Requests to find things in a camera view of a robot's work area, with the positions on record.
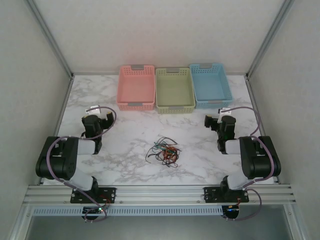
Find green plastic basket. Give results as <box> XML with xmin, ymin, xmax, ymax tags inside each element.
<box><xmin>154</xmin><ymin>66</ymin><xmax>196</xmax><ymax>115</ymax></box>

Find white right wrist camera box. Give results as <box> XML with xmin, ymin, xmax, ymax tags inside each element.
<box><xmin>216</xmin><ymin>106</ymin><xmax>230</xmax><ymax>124</ymax></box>

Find black cable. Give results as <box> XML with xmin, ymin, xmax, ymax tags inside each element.
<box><xmin>161</xmin><ymin>158</ymin><xmax>180</xmax><ymax>169</ymax></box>
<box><xmin>146</xmin><ymin>142</ymin><xmax>163</xmax><ymax>164</ymax></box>
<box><xmin>157</xmin><ymin>136</ymin><xmax>180</xmax><ymax>148</ymax></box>
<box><xmin>154</xmin><ymin>147</ymin><xmax>168</xmax><ymax>162</ymax></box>

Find blue plastic basket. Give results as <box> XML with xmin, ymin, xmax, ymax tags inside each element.
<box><xmin>189</xmin><ymin>62</ymin><xmax>235</xmax><ymax>110</ymax></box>

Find aluminium mounting rail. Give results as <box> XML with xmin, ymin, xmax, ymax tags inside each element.
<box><xmin>23</xmin><ymin>184</ymin><xmax>297</xmax><ymax>207</ymax></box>

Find aluminium frame post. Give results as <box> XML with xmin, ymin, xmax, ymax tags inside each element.
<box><xmin>9</xmin><ymin>205</ymin><xmax>35</xmax><ymax>240</ymax></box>
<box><xmin>245</xmin><ymin>0</ymin><xmax>296</xmax><ymax>79</ymax></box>
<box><xmin>26</xmin><ymin>0</ymin><xmax>75</xmax><ymax>79</ymax></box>
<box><xmin>284</xmin><ymin>205</ymin><xmax>310</xmax><ymax>240</ymax></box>

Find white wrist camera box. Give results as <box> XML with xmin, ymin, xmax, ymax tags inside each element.
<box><xmin>216</xmin><ymin>106</ymin><xmax>230</xmax><ymax>124</ymax></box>
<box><xmin>85</xmin><ymin>105</ymin><xmax>101</xmax><ymax>115</ymax></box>

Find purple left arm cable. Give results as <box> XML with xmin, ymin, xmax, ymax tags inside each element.
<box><xmin>46</xmin><ymin>106</ymin><xmax>118</xmax><ymax>223</ymax></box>

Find aluminium table side rail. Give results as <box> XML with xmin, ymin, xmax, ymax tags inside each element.
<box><xmin>245</xmin><ymin>76</ymin><xmax>280</xmax><ymax>185</ymax></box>
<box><xmin>39</xmin><ymin>74</ymin><xmax>75</xmax><ymax>186</ymax></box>

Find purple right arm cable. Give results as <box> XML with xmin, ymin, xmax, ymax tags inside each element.
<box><xmin>226</xmin><ymin>106</ymin><xmax>279</xmax><ymax>222</ymax></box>

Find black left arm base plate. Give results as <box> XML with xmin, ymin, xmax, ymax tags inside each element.
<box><xmin>70</xmin><ymin>186</ymin><xmax>117</xmax><ymax>204</ymax></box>

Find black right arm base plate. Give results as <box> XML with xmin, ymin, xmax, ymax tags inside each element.
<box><xmin>203</xmin><ymin>186</ymin><xmax>250</xmax><ymax>204</ymax></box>

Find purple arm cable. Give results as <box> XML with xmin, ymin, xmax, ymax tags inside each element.
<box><xmin>226</xmin><ymin>106</ymin><xmax>279</xmax><ymax>222</ymax></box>
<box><xmin>46</xmin><ymin>106</ymin><xmax>118</xmax><ymax>223</ymax></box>

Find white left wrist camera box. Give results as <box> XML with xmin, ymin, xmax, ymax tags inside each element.
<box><xmin>85</xmin><ymin>105</ymin><xmax>101</xmax><ymax>115</ymax></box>

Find pink plastic basket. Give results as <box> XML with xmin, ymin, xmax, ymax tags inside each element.
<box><xmin>116</xmin><ymin>64</ymin><xmax>156</xmax><ymax>112</ymax></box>

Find slotted grey cable duct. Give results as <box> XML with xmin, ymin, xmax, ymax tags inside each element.
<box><xmin>32</xmin><ymin>206</ymin><xmax>223</xmax><ymax>216</ymax></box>

